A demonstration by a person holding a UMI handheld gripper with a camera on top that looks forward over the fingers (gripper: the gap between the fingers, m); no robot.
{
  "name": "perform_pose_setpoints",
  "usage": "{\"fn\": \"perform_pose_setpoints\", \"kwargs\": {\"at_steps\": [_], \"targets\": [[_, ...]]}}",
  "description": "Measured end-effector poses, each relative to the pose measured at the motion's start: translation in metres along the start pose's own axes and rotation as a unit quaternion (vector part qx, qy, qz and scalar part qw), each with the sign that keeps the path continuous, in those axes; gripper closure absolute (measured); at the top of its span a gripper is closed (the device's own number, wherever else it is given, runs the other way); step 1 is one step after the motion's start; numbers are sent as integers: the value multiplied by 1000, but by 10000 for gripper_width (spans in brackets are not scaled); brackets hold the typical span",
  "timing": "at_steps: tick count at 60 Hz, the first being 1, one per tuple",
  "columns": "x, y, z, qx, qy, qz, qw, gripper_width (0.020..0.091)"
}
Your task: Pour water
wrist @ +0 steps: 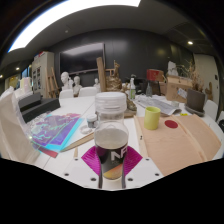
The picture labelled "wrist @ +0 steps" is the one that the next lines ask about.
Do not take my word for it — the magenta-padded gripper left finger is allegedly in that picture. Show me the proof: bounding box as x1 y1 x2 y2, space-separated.
61 145 103 190

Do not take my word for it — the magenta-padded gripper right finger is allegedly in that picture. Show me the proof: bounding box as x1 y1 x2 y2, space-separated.
121 145 164 190

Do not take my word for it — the dark-labelled clear drink bottle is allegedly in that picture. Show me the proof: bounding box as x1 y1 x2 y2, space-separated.
93 91 130 181

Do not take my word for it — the wooden stick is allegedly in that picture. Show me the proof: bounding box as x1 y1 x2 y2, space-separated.
61 131 96 153

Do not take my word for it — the peach canvas mat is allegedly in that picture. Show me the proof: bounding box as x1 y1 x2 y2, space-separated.
133 113 223 177

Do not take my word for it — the colourful painting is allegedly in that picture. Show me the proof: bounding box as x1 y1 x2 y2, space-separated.
29 113 84 154

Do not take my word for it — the small paint jar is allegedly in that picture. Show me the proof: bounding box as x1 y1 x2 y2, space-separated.
85 114 98 129

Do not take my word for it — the yellow-green mug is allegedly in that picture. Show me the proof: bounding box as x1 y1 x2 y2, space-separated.
143 106 162 131

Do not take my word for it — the flat round red coaster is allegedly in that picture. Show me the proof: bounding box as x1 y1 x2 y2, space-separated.
164 119 179 130

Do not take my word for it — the grey newspaper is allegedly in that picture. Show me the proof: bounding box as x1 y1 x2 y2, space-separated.
134 94 183 117

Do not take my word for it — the black box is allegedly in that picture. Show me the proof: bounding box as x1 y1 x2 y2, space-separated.
21 98 61 124
18 92 43 113

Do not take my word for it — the white canvas bag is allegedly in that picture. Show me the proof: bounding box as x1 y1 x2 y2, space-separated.
0 87 41 164

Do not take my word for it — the grey plant saucer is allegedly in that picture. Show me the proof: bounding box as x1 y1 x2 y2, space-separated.
184 104 206 118

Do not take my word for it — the white chair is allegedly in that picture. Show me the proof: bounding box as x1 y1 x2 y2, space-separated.
203 99 219 121
58 88 74 100
77 86 98 98

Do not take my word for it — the clear spray bottle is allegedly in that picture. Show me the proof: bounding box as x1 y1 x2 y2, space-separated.
129 77 137 100

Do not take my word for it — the white plaster bust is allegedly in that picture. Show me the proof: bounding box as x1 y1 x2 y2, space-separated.
72 75 83 96
60 71 73 92
93 77 101 91

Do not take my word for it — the brown cardboard box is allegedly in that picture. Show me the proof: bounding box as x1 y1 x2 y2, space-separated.
165 74 194 104

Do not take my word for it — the wooden easel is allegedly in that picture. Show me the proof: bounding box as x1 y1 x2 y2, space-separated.
46 66 60 98

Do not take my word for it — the red box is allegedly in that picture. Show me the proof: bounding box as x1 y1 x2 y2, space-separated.
146 68 165 83

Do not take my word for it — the wooden figure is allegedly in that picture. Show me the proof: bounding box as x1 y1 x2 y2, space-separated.
204 81 214 101

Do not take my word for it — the white cabinet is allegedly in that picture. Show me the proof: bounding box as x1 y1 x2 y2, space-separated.
32 50 55 99

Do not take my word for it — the black wall screen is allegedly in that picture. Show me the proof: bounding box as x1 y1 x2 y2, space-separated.
59 42 106 75

